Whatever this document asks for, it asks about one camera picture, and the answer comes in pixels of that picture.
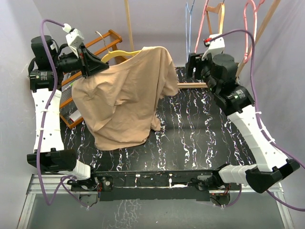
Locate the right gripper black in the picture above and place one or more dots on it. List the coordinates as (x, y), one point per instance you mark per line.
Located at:
(195, 61)

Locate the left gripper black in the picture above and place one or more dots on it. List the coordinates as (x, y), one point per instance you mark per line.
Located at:
(90, 63)

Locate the gold yellow hanger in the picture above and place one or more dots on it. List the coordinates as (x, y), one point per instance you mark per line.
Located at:
(118, 54)

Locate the beige t shirt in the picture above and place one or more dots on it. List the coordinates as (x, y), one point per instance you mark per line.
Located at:
(119, 104)

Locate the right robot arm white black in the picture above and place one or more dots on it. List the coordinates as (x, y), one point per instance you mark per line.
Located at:
(272, 166)

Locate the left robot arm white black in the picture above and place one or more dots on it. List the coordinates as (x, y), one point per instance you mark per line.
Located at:
(49, 154)

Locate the wooden hanger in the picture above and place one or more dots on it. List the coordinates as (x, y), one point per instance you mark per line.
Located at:
(220, 11)

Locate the orange wooden shelf rack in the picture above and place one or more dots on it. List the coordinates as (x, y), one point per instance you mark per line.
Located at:
(98, 46)

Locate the white red small box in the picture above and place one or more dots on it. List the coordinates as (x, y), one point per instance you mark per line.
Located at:
(75, 116)

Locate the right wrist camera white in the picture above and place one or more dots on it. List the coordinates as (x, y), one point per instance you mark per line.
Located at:
(215, 44)

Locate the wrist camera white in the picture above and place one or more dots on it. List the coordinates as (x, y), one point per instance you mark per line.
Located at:
(215, 44)
(74, 38)

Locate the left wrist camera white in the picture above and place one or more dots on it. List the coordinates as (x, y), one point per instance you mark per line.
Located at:
(74, 38)

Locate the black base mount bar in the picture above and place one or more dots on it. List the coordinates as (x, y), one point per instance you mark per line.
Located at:
(151, 185)

